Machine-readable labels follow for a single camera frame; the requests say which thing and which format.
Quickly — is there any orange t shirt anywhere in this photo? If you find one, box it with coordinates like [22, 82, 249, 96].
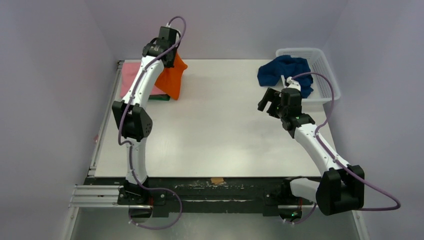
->
[151, 53, 188, 100]

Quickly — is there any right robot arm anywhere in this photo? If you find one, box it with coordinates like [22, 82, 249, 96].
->
[257, 88, 365, 216]

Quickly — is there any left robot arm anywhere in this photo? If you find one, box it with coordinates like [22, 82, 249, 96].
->
[111, 25, 181, 206]

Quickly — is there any blue t shirt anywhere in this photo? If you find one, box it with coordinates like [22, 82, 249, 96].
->
[257, 55, 314, 99]

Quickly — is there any white plastic basket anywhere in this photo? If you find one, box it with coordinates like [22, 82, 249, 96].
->
[275, 47, 342, 106]

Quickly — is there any folded pink t shirt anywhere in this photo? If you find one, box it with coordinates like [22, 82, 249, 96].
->
[119, 62, 170, 100]

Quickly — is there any folded green t shirt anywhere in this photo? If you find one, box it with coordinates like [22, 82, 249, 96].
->
[148, 94, 171, 101]

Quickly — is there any brown tape piece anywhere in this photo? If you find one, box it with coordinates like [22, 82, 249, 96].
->
[210, 177, 225, 185]

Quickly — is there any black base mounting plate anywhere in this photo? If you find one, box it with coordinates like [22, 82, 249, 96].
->
[84, 177, 301, 220]

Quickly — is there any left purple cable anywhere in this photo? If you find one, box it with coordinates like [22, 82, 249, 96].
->
[117, 15, 187, 231]

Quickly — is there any purple cable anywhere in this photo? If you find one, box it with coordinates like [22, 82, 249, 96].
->
[117, 15, 187, 231]
[283, 72, 402, 225]

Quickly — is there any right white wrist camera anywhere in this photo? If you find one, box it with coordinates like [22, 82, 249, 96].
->
[284, 76, 301, 92]

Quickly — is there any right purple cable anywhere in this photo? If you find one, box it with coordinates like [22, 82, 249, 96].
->
[283, 72, 402, 225]

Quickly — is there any aluminium table frame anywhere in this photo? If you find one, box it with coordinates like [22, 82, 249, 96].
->
[70, 59, 365, 224]

